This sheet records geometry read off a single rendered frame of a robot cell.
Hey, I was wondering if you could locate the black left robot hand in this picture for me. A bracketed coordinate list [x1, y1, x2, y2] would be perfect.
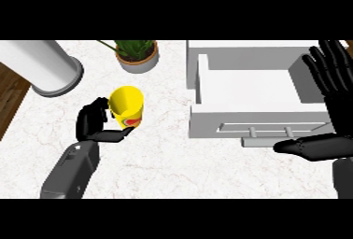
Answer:
[74, 96, 136, 144]

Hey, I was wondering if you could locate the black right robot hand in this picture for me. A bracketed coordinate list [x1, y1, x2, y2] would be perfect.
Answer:
[273, 39, 353, 162]

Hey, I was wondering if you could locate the yellow cup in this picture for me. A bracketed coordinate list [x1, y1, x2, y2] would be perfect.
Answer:
[108, 85, 145, 130]

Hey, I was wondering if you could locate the white open drawer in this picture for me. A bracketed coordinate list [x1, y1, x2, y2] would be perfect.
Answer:
[188, 53, 335, 148]

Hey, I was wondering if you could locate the white cylinder with grey rim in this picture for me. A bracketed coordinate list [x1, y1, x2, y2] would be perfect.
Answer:
[0, 39, 86, 98]

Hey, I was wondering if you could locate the potted green plant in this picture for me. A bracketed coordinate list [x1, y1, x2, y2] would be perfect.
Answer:
[95, 39, 161, 75]

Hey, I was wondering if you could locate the white cabinet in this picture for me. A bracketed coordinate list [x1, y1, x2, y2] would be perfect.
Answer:
[185, 39, 350, 91]

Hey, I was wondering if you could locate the grey drawer handle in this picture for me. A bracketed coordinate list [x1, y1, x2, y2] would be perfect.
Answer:
[216, 121, 328, 148]

